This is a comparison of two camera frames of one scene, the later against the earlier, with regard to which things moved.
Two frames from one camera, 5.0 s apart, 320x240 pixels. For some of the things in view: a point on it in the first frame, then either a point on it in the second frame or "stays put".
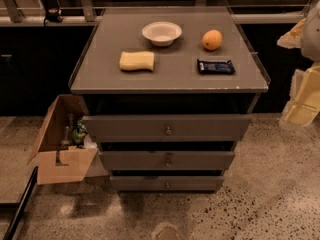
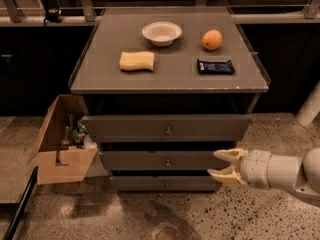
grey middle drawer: (167, 160) stays put
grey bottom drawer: (168, 183) stays put
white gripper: (312, 37) → (256, 168)
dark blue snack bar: (210, 67) stays put
